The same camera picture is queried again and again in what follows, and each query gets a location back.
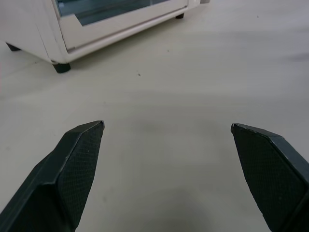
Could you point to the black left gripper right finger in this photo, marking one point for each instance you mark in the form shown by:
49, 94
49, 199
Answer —
270, 178

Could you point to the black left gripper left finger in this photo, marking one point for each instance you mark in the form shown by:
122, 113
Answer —
60, 183

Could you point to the white appliance glass door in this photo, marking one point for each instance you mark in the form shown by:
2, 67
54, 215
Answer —
116, 21

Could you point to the white toaster oven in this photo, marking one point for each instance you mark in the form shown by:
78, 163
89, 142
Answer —
43, 33

